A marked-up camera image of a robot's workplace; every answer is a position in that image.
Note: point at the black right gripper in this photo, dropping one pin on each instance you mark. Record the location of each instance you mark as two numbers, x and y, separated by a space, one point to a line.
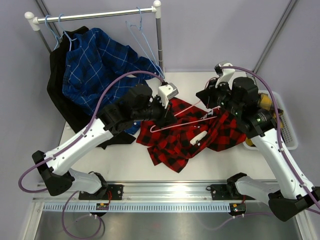
207 96

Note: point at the blue plaid shirt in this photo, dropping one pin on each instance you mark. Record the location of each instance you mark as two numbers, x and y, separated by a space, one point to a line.
94 62

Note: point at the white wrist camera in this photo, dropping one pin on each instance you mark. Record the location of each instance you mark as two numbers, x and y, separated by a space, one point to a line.
167 92
225 71

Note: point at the yellow plaid shirt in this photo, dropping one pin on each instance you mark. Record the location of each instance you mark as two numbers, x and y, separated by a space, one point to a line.
266 103

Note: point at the white perforated basket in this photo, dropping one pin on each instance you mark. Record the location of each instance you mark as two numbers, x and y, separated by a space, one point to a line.
287 133

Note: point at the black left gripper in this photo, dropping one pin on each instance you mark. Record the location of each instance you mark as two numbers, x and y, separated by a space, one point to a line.
166 117

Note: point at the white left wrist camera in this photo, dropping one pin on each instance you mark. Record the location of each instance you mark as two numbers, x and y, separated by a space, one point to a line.
167 92

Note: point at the metal clothes rack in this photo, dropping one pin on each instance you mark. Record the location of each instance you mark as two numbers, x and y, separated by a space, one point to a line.
156 9

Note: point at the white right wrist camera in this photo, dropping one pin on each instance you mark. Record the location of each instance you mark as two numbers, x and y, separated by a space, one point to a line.
225 71

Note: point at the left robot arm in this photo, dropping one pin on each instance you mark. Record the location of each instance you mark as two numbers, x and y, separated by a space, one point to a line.
138 104

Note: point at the black garment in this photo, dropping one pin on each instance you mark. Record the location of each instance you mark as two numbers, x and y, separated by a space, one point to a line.
72 113

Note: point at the red black checked shirt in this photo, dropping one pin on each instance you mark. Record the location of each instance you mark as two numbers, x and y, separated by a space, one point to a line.
175 146

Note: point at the blue hanger on rack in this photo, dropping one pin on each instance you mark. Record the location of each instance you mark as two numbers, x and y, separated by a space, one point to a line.
56 37
71 40

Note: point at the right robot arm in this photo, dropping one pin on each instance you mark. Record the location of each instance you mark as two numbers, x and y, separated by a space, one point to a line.
294 193

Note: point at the white slotted cable duct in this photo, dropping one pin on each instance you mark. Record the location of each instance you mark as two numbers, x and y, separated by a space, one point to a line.
138 207

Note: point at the pink wire hanger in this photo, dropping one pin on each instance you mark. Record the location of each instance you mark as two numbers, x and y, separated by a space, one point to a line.
152 130

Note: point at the aluminium mounting rail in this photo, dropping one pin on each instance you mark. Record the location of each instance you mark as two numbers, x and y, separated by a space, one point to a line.
180 191

